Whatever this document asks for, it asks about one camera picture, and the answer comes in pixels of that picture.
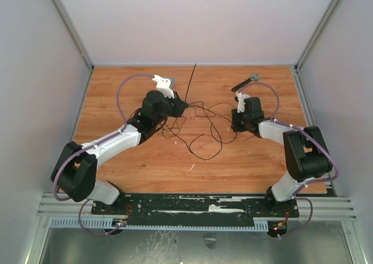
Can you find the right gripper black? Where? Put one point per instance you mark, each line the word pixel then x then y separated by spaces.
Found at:
pixel 235 121

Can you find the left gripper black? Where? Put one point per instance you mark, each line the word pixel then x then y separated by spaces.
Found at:
pixel 179 104

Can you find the black zip tie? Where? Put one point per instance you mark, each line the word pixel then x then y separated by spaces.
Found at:
pixel 189 82

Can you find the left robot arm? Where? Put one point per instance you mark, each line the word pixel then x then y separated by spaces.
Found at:
pixel 76 169

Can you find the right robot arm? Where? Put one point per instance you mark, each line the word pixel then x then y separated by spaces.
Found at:
pixel 306 155

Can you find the black adjustable wrench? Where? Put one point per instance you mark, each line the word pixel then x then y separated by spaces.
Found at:
pixel 253 77

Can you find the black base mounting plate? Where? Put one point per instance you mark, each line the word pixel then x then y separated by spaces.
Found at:
pixel 190 210

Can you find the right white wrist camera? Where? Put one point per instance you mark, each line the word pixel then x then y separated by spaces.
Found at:
pixel 241 101

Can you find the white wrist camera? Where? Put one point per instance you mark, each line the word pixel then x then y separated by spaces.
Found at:
pixel 165 85
pixel 241 101

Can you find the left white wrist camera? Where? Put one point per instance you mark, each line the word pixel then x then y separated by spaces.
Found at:
pixel 165 85

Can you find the aluminium front rail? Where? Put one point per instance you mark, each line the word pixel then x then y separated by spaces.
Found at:
pixel 318 207

